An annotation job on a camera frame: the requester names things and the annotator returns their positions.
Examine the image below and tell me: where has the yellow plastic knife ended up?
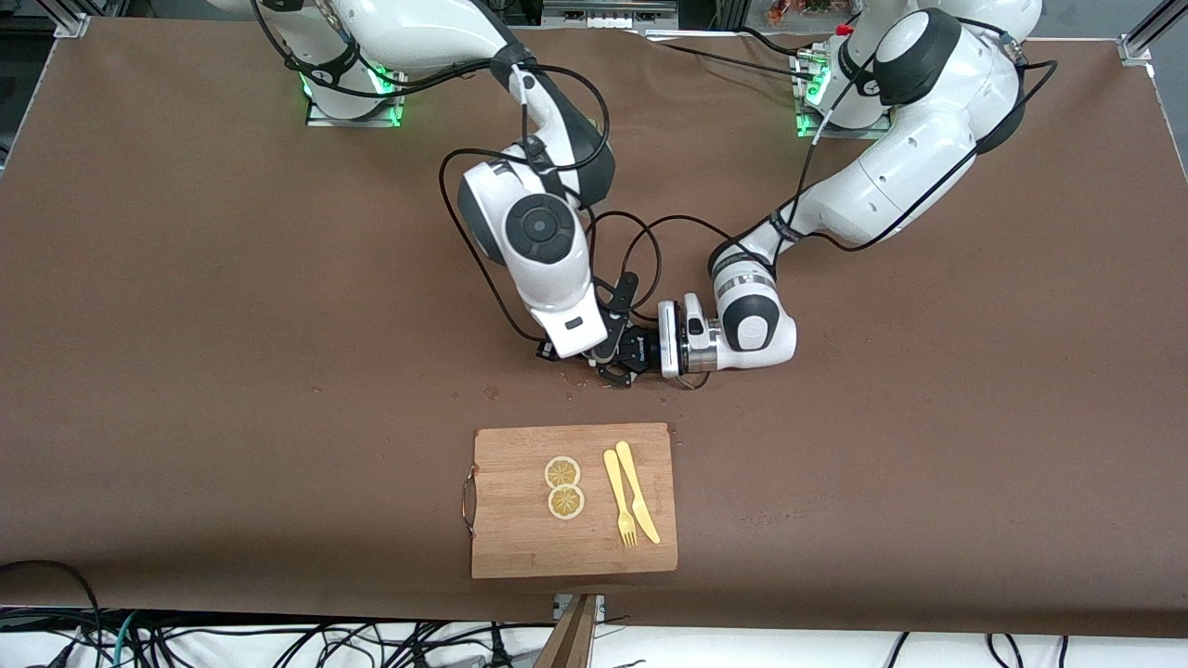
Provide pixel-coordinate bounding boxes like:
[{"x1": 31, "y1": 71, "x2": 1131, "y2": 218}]
[{"x1": 615, "y1": 441, "x2": 662, "y2": 546}]

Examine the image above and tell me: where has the yellow plastic fork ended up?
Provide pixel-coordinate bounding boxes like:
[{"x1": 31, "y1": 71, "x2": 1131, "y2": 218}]
[{"x1": 603, "y1": 449, "x2": 639, "y2": 549}]

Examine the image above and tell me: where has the wooden cutting board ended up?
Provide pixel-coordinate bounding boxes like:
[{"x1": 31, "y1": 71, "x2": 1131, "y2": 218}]
[{"x1": 461, "y1": 422, "x2": 679, "y2": 581}]

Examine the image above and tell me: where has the wooden beam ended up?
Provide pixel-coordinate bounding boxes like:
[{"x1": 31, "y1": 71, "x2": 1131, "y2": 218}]
[{"x1": 534, "y1": 594, "x2": 600, "y2": 668}]

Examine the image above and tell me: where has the brown table cover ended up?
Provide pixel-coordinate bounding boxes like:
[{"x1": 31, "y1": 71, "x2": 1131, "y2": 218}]
[{"x1": 0, "y1": 17, "x2": 1188, "y2": 641}]

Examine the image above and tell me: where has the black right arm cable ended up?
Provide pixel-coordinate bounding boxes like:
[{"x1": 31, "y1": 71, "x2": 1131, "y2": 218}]
[{"x1": 246, "y1": 0, "x2": 665, "y2": 349}]

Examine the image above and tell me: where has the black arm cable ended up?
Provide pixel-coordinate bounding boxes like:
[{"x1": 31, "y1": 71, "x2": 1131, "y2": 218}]
[
  {"x1": 620, "y1": 17, "x2": 1061, "y2": 290},
  {"x1": 246, "y1": 0, "x2": 665, "y2": 349}
]

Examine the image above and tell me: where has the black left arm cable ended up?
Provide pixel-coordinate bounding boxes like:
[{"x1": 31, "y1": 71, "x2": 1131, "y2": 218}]
[{"x1": 620, "y1": 17, "x2": 1061, "y2": 290}]

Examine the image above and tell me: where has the black base power cable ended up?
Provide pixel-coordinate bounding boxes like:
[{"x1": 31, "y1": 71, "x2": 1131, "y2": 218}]
[{"x1": 640, "y1": 26, "x2": 822, "y2": 83}]

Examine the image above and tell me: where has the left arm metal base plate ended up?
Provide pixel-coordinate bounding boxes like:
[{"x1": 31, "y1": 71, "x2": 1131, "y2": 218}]
[{"x1": 794, "y1": 51, "x2": 895, "y2": 140}]

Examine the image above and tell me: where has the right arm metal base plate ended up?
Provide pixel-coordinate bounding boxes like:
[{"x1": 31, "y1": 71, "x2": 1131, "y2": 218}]
[{"x1": 306, "y1": 67, "x2": 404, "y2": 128}]

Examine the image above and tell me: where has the teal cable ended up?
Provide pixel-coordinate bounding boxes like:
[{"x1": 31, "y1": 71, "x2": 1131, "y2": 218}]
[{"x1": 110, "y1": 612, "x2": 142, "y2": 668}]

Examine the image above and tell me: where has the aluminium frame corner profile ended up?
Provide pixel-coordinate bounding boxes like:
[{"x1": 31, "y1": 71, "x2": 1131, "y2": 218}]
[
  {"x1": 1118, "y1": 0, "x2": 1188, "y2": 64},
  {"x1": 51, "y1": 0, "x2": 96, "y2": 40}
]

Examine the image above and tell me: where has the black looped cable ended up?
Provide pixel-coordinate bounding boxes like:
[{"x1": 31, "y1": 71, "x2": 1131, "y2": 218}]
[{"x1": 0, "y1": 559, "x2": 105, "y2": 668}]

